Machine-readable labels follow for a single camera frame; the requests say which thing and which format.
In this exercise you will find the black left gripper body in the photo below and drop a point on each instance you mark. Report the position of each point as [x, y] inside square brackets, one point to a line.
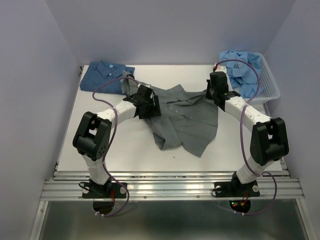
[150, 110]

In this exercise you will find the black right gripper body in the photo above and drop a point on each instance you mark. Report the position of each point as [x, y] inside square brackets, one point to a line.
[210, 91]

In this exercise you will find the grey long sleeve shirt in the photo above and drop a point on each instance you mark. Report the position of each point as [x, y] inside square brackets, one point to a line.
[187, 119]

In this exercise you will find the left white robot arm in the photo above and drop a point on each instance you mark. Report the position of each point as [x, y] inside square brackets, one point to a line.
[93, 137]

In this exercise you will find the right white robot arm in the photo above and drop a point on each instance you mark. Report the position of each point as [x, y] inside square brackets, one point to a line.
[268, 143]

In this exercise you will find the light blue shirt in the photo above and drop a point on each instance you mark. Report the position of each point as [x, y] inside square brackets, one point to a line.
[241, 76]

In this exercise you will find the white plastic laundry basket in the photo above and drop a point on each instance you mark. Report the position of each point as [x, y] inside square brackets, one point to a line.
[270, 90]

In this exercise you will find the blue checked folded shirt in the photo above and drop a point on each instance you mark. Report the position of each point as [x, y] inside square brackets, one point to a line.
[101, 72]

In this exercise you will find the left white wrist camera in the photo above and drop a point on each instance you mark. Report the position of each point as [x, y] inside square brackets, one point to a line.
[144, 90]

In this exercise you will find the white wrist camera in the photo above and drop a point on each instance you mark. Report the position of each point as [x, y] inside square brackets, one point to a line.
[144, 90]
[219, 68]

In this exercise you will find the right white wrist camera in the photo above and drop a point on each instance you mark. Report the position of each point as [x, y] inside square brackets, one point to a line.
[219, 68]

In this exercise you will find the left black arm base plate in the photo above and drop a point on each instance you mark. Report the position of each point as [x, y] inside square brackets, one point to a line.
[110, 190]

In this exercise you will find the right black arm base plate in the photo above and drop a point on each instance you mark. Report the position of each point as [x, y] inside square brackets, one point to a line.
[235, 189]

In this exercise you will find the aluminium front rail frame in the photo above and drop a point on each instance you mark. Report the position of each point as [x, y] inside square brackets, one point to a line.
[170, 196]

